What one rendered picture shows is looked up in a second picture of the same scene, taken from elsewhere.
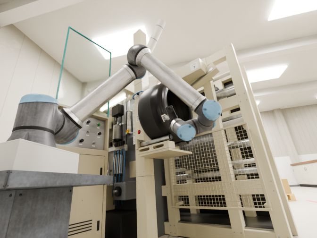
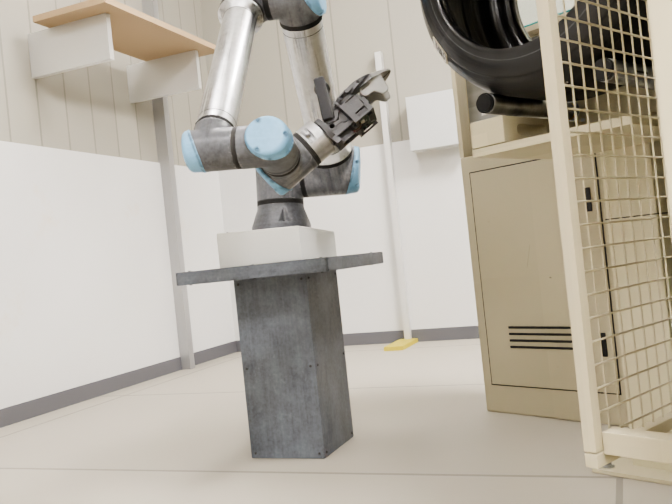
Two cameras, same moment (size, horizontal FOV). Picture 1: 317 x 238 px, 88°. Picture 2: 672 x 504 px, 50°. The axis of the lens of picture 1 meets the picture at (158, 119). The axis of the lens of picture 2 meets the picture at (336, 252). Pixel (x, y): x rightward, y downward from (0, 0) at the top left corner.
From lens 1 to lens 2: 2.13 m
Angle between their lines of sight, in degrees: 99
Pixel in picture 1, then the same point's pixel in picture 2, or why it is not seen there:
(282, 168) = not seen: outside the picture
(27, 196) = (245, 285)
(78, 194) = (538, 262)
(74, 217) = (539, 314)
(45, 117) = (263, 185)
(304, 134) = not seen: outside the picture
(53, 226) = (284, 318)
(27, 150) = (226, 243)
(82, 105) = not seen: hidden behind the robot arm
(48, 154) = (249, 240)
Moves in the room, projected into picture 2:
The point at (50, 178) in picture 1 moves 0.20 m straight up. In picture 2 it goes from (208, 275) to (201, 208)
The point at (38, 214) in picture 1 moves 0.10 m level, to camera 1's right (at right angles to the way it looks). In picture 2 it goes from (262, 303) to (252, 306)
